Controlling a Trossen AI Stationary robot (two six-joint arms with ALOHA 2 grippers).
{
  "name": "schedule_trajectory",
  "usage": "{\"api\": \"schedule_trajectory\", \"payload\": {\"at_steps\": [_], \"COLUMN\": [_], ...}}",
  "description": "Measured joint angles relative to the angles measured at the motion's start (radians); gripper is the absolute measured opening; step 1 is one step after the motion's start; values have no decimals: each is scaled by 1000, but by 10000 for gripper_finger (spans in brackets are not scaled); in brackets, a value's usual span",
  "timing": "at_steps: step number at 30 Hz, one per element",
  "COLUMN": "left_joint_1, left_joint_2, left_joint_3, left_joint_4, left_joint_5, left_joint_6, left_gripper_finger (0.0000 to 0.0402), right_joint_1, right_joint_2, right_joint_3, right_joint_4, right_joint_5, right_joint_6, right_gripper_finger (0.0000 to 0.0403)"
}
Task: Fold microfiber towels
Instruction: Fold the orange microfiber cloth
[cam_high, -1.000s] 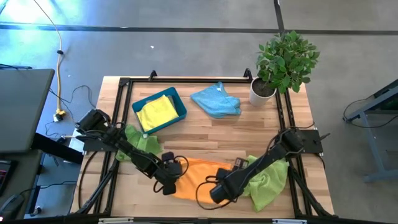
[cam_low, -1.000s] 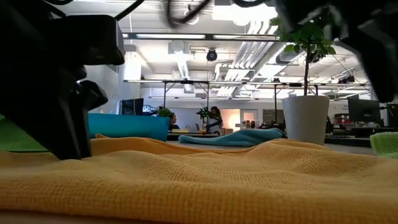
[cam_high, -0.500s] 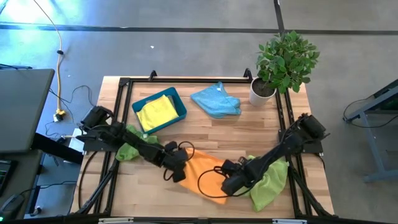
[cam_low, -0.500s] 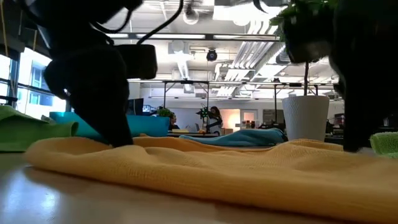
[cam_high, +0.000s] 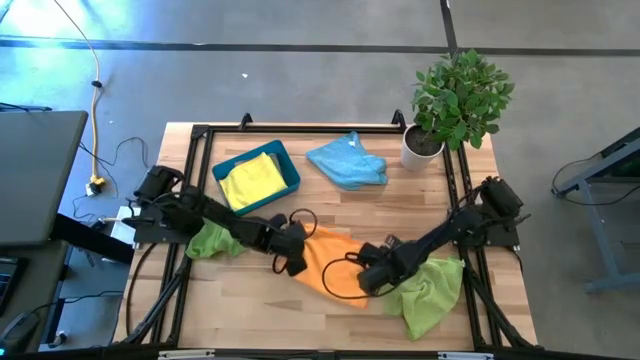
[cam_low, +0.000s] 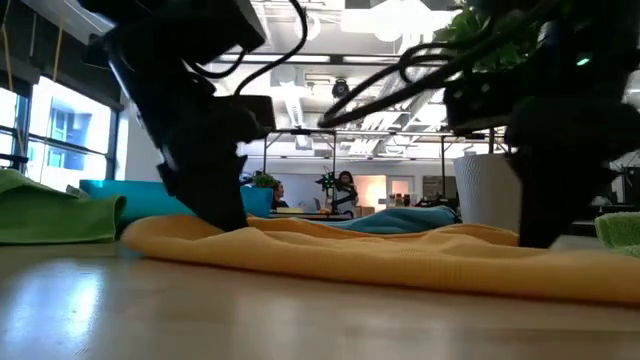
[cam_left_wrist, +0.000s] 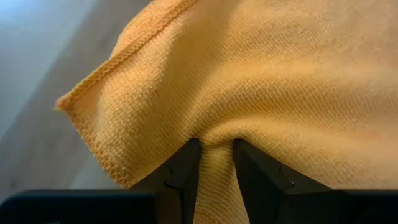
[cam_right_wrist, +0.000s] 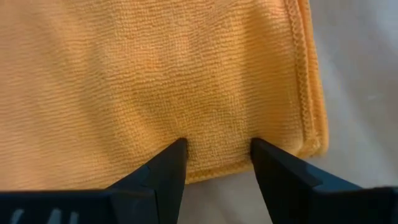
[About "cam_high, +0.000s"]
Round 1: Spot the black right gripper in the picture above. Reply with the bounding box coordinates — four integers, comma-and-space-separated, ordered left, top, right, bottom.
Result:
356, 234, 419, 296

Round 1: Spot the orange microfiber towel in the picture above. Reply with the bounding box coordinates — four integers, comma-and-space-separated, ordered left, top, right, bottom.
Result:
289, 224, 371, 310

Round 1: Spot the lime green microfiber towel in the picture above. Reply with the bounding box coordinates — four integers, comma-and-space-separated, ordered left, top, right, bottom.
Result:
379, 255, 466, 342

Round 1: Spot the teal plastic bin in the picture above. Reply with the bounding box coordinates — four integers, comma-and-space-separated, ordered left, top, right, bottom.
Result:
211, 139, 302, 217

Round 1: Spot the yellow microfiber towel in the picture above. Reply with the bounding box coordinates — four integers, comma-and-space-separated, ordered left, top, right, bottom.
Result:
218, 152, 289, 212

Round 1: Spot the darker green microfiber towel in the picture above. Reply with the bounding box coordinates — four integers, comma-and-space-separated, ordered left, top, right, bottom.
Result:
184, 219, 246, 260

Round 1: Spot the blue microfiber towel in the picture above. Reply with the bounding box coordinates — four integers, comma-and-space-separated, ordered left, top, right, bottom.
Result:
305, 130, 390, 192

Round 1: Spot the white box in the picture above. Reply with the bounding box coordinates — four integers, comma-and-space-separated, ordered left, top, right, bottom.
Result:
109, 205, 142, 246

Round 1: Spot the green plant in white pot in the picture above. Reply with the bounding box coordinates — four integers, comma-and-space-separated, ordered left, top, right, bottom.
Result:
400, 48, 516, 172

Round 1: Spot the yellow power plug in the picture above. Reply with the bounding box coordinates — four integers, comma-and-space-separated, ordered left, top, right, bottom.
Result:
85, 174, 109, 197

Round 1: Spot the black desk beam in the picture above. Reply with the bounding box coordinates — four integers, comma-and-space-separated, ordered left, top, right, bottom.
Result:
49, 213, 136, 265

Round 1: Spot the blue-grey metal table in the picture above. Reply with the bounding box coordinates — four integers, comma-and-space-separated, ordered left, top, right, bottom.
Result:
552, 127, 640, 294

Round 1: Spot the dark grey desk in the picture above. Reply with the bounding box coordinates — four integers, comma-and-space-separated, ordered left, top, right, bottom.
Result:
0, 239, 71, 354

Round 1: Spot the grey flat panel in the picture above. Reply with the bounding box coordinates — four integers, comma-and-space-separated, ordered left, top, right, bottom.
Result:
0, 110, 89, 249

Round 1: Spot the black keyboard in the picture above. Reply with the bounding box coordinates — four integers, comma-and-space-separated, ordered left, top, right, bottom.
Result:
0, 257, 21, 316

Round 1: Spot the black computer mouse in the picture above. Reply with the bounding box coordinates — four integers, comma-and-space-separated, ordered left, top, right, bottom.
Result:
0, 312, 40, 351

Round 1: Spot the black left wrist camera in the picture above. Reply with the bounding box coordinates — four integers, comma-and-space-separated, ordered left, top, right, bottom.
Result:
284, 253, 309, 278

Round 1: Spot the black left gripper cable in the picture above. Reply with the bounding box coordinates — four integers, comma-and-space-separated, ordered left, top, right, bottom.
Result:
272, 207, 319, 275

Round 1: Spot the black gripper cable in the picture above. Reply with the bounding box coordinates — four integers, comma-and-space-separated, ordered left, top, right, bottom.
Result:
272, 207, 319, 275
321, 252, 382, 301

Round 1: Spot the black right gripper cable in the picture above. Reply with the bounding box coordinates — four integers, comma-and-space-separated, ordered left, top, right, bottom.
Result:
321, 252, 382, 301

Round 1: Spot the black aluminium table frame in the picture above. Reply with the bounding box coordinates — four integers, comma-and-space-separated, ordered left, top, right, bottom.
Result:
112, 108, 540, 360

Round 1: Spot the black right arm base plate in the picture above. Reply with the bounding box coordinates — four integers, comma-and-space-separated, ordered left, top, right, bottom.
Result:
452, 209, 532, 249

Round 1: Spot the silver frame bracket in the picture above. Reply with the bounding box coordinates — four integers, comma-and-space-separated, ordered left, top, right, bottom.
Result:
438, 351, 495, 360
158, 350, 216, 360

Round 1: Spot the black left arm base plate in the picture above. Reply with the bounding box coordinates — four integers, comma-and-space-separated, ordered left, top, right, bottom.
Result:
122, 214, 194, 245

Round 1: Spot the black left arm base cable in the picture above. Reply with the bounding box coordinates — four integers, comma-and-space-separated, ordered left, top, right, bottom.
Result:
124, 242, 159, 337

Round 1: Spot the thin black floor cable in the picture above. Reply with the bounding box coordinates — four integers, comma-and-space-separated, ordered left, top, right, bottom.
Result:
72, 135, 156, 226

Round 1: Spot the yellow floor cable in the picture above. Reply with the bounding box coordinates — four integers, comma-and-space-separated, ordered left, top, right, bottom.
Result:
52, 0, 104, 181

